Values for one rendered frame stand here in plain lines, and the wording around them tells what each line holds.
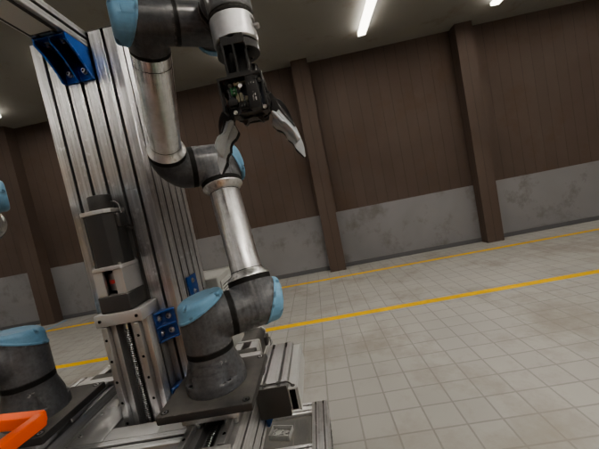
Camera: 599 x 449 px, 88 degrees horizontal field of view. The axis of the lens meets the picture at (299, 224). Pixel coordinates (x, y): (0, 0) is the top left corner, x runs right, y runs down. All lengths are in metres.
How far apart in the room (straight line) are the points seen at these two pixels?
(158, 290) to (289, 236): 5.24
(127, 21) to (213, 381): 0.74
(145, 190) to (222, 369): 0.54
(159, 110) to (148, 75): 0.08
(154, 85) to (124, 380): 0.78
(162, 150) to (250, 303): 0.44
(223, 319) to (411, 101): 6.15
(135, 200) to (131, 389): 0.53
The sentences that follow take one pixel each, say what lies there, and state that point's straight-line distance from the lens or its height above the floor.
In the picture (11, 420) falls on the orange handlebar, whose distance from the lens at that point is 0.76.
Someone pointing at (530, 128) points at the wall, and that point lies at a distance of 7.46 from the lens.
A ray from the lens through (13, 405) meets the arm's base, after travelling 1.12.
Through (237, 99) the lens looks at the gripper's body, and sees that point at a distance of 0.54.
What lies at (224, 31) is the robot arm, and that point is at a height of 1.73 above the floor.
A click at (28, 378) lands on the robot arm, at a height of 1.15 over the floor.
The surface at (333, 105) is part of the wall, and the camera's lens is 6.38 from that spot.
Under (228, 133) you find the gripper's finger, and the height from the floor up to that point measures 1.59.
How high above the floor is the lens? 1.45
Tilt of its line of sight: 4 degrees down
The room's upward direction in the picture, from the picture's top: 11 degrees counter-clockwise
